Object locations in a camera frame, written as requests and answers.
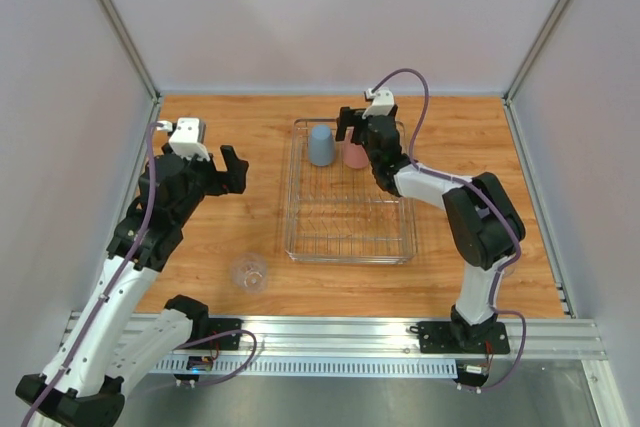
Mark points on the slotted white cable duct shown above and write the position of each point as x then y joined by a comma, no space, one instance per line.
404,367

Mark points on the clear glass cup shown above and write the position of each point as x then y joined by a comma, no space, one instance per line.
249,271

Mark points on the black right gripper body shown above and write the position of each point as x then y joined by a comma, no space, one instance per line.
360,123

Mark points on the blue plastic cup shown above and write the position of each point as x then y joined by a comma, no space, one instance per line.
321,147

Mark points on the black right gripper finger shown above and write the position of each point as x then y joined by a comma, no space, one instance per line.
345,120
359,131

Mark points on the aluminium frame post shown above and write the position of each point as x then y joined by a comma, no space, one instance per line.
541,40
119,28

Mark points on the aluminium frame post left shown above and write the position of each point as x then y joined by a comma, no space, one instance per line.
119,28

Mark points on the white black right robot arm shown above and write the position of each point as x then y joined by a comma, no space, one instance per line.
484,224

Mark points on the pink plastic cup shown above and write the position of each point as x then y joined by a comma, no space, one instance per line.
354,156

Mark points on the aluminium front rail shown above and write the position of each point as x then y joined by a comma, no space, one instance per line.
306,336

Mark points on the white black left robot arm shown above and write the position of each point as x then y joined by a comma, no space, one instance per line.
89,379

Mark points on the aluminium frame post right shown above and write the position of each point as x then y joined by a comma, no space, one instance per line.
541,40

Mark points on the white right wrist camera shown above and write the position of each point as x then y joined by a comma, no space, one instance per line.
380,102

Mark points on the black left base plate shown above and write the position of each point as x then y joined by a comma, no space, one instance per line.
220,334

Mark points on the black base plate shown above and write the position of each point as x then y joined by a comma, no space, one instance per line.
220,334
446,337

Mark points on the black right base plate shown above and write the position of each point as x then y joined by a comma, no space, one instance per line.
446,337

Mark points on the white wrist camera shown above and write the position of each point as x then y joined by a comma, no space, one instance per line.
380,102
185,138

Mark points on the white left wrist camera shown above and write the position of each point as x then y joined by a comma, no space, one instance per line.
185,138

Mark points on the metal wire dish rack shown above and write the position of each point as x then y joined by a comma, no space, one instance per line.
337,214

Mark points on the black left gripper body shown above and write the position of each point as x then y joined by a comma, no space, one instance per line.
203,179

